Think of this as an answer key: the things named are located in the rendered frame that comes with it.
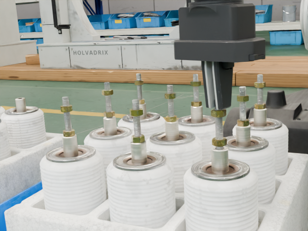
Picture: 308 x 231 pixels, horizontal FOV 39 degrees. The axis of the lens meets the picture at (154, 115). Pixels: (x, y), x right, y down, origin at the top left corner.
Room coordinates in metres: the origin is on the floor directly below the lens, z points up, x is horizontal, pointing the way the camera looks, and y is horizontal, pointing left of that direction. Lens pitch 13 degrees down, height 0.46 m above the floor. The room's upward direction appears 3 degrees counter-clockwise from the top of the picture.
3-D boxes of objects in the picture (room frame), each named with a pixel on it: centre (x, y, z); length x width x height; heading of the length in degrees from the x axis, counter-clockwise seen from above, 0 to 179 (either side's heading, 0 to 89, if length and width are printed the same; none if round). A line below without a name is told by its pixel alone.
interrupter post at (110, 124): (0.75, 0.08, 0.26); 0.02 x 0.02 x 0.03
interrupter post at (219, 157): (0.54, -0.08, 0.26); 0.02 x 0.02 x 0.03
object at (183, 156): (0.70, -0.03, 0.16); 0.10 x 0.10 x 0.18
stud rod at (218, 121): (0.54, -0.08, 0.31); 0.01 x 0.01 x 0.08
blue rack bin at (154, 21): (6.19, -0.10, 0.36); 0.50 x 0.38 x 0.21; 152
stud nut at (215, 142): (0.54, -0.08, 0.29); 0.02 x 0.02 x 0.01; 64
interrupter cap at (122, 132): (0.75, 0.08, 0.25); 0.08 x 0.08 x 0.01
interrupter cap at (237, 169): (0.54, -0.08, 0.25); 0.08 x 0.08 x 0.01
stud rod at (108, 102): (0.75, 0.08, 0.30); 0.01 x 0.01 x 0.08
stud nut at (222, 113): (0.54, -0.08, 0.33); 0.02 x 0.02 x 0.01; 64
